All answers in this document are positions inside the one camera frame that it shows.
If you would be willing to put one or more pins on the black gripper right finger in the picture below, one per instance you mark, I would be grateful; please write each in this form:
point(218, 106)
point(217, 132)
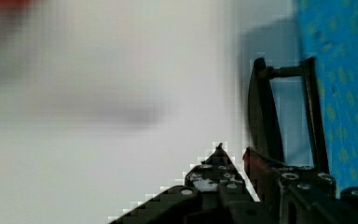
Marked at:
point(292, 194)

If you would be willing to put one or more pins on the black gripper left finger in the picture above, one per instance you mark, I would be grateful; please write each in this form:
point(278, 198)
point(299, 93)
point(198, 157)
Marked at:
point(224, 196)

